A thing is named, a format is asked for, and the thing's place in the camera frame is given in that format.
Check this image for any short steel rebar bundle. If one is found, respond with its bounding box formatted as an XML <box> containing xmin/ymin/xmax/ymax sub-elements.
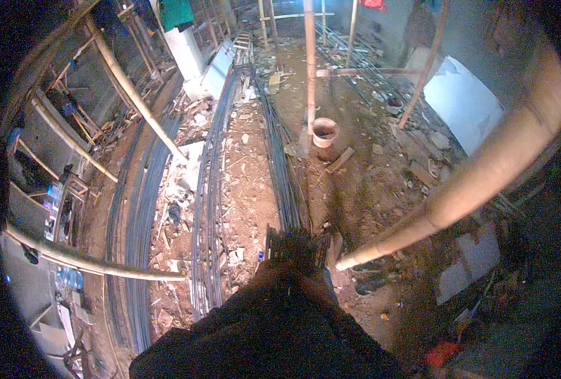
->
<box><xmin>251</xmin><ymin>66</ymin><xmax>332</xmax><ymax>272</ymax></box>

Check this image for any wooden block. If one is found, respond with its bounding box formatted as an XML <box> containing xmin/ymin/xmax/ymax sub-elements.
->
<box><xmin>325</xmin><ymin>146</ymin><xmax>355</xmax><ymax>174</ymax></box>

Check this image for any terracotta coloured bucket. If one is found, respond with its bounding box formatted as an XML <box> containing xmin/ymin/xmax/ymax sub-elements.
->
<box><xmin>312</xmin><ymin>117</ymin><xmax>340</xmax><ymax>149</ymax></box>

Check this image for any long thin steel rebar bundle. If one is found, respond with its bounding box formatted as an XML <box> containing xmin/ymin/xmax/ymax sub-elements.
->
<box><xmin>190</xmin><ymin>66</ymin><xmax>244</xmax><ymax>323</ymax></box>

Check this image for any white leaning panel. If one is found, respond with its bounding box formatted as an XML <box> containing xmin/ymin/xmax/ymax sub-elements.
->
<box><xmin>199</xmin><ymin>40</ymin><xmax>237</xmax><ymax>100</ymax></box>

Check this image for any person's body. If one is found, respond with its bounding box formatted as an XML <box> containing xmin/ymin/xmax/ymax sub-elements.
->
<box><xmin>129</xmin><ymin>256</ymin><xmax>407</xmax><ymax>379</ymax></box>

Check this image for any wide steel rebar bundle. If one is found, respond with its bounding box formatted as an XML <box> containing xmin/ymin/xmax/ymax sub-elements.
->
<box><xmin>104</xmin><ymin>108</ymin><xmax>186</xmax><ymax>354</ymax></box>

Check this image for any horizontal wooden beam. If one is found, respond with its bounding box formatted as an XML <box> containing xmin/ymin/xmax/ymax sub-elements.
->
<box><xmin>316</xmin><ymin>67</ymin><xmax>424</xmax><ymax>79</ymax></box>

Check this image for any wooden ladder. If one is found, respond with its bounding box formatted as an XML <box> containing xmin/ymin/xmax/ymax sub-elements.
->
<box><xmin>232</xmin><ymin>32</ymin><xmax>254</xmax><ymax>67</ymax></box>

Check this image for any pile of steel rods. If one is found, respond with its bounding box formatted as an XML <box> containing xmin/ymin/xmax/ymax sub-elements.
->
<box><xmin>314</xmin><ymin>19</ymin><xmax>405</xmax><ymax>103</ymax></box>

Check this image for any white concrete pillar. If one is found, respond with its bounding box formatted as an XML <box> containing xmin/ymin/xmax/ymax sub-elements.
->
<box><xmin>163</xmin><ymin>27</ymin><xmax>206</xmax><ymax>82</ymax></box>

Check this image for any slim upright bamboo pole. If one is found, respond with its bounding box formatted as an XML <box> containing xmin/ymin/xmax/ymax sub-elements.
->
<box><xmin>346</xmin><ymin>0</ymin><xmax>359</xmax><ymax>68</ymax></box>

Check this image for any slanted bamboo pole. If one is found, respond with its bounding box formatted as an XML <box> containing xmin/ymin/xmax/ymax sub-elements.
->
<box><xmin>85</xmin><ymin>18</ymin><xmax>190</xmax><ymax>165</ymax></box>

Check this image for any thin dark bamboo pole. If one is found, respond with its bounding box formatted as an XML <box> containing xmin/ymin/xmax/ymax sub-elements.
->
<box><xmin>397</xmin><ymin>0</ymin><xmax>450</xmax><ymax>130</ymax></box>

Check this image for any white sheet board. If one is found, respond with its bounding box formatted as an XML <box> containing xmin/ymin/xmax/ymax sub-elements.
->
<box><xmin>423</xmin><ymin>55</ymin><xmax>505</xmax><ymax>157</ymax></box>

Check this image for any grey flat board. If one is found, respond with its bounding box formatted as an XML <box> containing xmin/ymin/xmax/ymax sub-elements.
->
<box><xmin>436</xmin><ymin>226</ymin><xmax>500</xmax><ymax>307</ymax></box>

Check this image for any green cloth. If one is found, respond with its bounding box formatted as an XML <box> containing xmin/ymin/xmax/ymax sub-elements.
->
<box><xmin>159</xmin><ymin>0</ymin><xmax>195</xmax><ymax>33</ymax></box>

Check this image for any long curved bamboo pole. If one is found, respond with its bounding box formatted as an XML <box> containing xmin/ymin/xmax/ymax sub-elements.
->
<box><xmin>3</xmin><ymin>226</ymin><xmax>189</xmax><ymax>283</ymax></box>

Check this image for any thick bamboo pole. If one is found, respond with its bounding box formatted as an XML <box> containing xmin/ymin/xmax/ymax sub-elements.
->
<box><xmin>335</xmin><ymin>46</ymin><xmax>561</xmax><ymax>272</ymax></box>

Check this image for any pale bamboo brace pole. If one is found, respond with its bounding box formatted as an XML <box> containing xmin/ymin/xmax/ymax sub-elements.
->
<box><xmin>31</xmin><ymin>97</ymin><xmax>119</xmax><ymax>183</ymax></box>

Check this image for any wooden rack with items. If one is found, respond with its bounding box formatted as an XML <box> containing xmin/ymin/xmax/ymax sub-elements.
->
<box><xmin>43</xmin><ymin>163</ymin><xmax>90</xmax><ymax>245</ymax></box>

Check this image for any clear plastic water bottle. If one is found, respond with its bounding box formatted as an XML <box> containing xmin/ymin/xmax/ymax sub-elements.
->
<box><xmin>57</xmin><ymin>266</ymin><xmax>84</xmax><ymax>291</ymax></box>

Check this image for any red object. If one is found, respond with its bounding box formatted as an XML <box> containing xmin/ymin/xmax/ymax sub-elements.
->
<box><xmin>425</xmin><ymin>340</ymin><xmax>462</xmax><ymax>369</ymax></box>

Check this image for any bamboo scaffold frame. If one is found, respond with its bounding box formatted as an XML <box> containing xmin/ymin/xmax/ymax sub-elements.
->
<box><xmin>257</xmin><ymin>0</ymin><xmax>310</xmax><ymax>51</ymax></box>

